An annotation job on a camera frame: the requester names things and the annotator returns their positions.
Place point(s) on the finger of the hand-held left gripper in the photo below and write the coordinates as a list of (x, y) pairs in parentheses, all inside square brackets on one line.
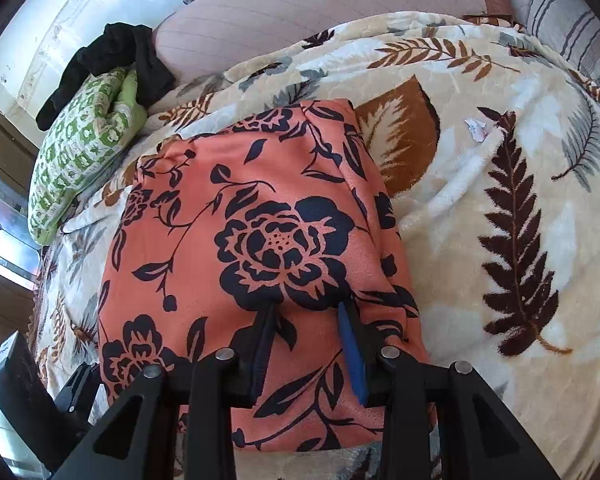
[(80, 387)]

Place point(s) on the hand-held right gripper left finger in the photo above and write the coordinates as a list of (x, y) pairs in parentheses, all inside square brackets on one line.
[(262, 355)]

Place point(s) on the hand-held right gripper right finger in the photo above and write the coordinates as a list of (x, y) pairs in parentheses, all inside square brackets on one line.
[(352, 360)]

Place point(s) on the cream leaf print blanket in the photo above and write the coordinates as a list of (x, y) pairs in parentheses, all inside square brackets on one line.
[(480, 200)]

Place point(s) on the black cloth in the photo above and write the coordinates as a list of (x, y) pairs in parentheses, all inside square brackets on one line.
[(145, 70)]

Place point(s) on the striped leaf print pillow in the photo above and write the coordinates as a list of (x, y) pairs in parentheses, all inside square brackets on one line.
[(565, 20)]

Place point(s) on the brown wooden frame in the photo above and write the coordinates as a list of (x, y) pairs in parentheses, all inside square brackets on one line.
[(5, 135)]

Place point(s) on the green checked pillow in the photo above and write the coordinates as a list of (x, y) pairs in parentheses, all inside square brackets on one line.
[(75, 160)]

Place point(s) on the orange floral cloth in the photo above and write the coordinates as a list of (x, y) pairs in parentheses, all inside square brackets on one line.
[(230, 175)]

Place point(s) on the small white paper scrap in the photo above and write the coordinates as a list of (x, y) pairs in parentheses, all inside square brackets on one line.
[(476, 127)]

